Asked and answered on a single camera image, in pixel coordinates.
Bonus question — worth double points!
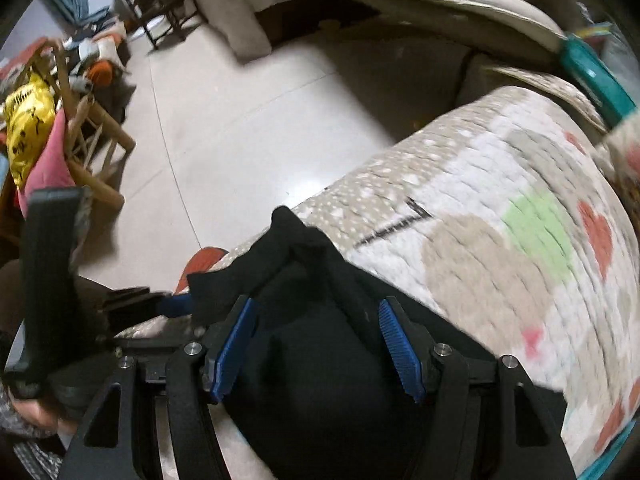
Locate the wooden chair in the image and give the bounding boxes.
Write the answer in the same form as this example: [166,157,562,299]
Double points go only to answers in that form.
[20,37,137,211]

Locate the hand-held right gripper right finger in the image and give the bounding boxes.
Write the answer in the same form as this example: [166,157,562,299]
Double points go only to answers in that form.
[377,296,576,480]

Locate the red slipper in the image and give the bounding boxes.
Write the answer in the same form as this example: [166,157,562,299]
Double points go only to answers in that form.
[172,246,231,295]

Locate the pink cloth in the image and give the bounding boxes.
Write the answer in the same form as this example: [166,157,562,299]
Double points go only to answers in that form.
[15,110,83,211]

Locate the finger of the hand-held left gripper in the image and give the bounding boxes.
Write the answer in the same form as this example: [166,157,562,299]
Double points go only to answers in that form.
[106,286,194,320]

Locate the yellow plastic bag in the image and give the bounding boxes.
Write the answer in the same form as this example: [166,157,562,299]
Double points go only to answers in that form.
[2,75,57,191]

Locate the orange cloth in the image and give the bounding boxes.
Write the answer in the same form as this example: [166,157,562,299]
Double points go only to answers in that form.
[85,59,123,88]

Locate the person's left hand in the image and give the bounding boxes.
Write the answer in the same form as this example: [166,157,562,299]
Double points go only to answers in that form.
[10,394,68,433]

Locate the black pants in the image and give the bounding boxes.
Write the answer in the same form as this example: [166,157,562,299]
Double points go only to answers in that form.
[186,205,571,480]

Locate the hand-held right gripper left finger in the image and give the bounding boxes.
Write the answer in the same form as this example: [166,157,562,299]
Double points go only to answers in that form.
[60,296,261,480]

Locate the teal plastic basin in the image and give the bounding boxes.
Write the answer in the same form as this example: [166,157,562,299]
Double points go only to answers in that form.
[557,37,638,128]

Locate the white pillow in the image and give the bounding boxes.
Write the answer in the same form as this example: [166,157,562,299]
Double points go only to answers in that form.
[190,0,273,58]

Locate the heart-printed quilted blanket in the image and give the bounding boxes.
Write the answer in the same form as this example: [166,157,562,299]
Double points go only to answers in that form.
[112,85,640,480]

